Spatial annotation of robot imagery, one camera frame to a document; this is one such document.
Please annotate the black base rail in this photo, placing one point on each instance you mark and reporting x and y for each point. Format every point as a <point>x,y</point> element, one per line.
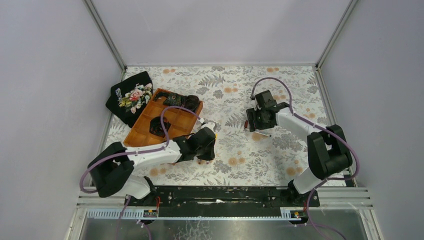
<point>223,201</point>

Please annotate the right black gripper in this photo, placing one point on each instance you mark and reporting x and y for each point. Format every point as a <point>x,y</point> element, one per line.
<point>257,121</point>

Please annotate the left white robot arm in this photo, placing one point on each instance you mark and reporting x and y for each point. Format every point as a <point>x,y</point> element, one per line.
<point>112,170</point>

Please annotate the rolled dark tie back right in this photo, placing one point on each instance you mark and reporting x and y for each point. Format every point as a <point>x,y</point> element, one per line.
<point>191,102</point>

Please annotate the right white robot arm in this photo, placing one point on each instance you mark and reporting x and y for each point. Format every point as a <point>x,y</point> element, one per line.
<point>327,153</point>

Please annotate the rolled dark tie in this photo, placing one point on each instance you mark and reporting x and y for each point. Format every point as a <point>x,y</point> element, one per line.
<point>191,102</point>
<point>170,99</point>

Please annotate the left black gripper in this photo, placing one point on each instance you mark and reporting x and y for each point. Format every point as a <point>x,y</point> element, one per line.
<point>205,153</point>

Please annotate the orange wooden divided tray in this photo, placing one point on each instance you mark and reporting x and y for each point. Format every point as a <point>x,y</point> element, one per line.
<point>177,112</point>

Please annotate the rolled dark tie back left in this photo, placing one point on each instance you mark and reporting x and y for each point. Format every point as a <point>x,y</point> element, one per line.
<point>170,99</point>

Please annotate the white marker red tip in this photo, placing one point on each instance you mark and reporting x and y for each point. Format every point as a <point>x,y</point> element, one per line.
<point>263,133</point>

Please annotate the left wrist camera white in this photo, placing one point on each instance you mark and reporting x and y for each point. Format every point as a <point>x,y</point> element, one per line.
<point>207,124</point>

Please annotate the black floral embroidered cloth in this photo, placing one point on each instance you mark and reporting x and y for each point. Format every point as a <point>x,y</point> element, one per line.
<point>129,98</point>

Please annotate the rolled tie black orange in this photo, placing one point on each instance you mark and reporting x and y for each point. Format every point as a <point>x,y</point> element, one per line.
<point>156,128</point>

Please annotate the floral table mat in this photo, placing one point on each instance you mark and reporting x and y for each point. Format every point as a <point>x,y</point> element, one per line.
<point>242,158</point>

